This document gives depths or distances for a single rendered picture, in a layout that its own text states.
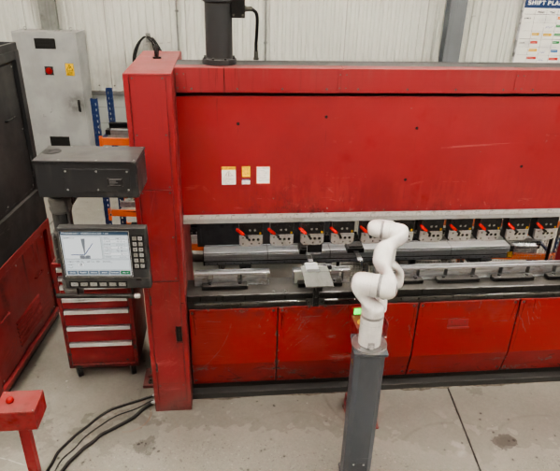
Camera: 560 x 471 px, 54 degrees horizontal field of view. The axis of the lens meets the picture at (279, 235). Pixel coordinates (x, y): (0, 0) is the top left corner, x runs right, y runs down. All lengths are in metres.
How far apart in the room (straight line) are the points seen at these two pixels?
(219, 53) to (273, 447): 2.47
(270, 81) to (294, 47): 4.18
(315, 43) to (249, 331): 4.53
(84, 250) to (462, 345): 2.68
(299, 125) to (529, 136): 1.45
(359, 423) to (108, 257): 1.65
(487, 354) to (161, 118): 2.84
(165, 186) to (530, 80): 2.23
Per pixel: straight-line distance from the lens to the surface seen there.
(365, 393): 3.16
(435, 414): 4.23
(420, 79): 3.42
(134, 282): 3.05
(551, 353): 4.66
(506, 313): 4.24
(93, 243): 2.99
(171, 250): 3.38
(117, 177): 2.84
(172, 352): 3.79
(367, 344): 2.99
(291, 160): 3.39
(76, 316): 4.17
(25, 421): 3.17
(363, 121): 3.40
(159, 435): 3.97
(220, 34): 3.28
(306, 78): 3.26
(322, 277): 3.62
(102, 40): 7.75
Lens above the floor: 2.81
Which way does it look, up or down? 26 degrees down
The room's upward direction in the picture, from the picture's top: 1 degrees clockwise
